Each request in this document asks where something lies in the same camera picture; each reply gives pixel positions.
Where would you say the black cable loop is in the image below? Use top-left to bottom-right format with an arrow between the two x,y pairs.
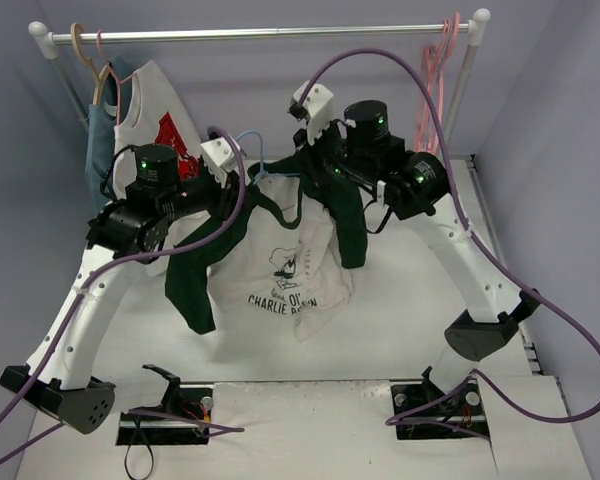
124,441 -> 154,480

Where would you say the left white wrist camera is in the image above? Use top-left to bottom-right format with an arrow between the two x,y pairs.
201,138 -> 237,186

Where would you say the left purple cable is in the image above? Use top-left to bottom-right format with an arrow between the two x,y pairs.
0,125 -> 249,480

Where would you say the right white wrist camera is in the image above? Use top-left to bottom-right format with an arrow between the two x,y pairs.
289,81 -> 335,145

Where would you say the pink wire hanger left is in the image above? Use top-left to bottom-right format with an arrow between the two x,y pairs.
96,29 -> 136,126

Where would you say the light blue wire hanger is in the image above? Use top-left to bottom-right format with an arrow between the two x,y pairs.
235,130 -> 285,184

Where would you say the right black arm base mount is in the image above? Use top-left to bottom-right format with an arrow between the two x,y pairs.
387,368 -> 490,441

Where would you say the wooden clothes hanger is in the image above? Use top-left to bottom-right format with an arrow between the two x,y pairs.
70,23 -> 111,105

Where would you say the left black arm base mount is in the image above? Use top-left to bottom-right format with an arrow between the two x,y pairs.
116,364 -> 214,446

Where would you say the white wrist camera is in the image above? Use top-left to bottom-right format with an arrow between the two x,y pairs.
289,81 -> 335,145
201,138 -> 237,186

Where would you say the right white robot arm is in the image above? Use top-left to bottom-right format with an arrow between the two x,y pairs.
289,100 -> 539,412

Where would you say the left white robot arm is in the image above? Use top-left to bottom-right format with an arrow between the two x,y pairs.
0,137 -> 246,434

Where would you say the white metal clothes rack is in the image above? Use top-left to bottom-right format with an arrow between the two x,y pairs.
28,6 -> 492,166

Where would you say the blue hanging garment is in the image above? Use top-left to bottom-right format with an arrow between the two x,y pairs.
84,76 -> 132,215

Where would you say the white Coca-Cola t-shirt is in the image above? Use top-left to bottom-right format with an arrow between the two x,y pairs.
112,61 -> 204,276

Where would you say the pink hanger on right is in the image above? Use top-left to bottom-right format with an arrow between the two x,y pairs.
412,14 -> 461,154

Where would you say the green and white raglan t-shirt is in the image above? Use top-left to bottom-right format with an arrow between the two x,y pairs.
164,154 -> 368,341

